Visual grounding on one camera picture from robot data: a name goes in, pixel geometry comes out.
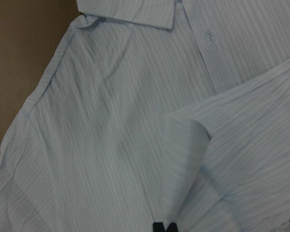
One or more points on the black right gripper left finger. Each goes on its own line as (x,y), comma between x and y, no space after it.
(158,227)

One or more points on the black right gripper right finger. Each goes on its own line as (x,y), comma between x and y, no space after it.
(172,227)

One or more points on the light blue button-up shirt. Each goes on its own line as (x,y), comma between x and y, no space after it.
(156,111)

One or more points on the brown paper table cover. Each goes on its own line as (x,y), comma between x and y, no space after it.
(30,31)

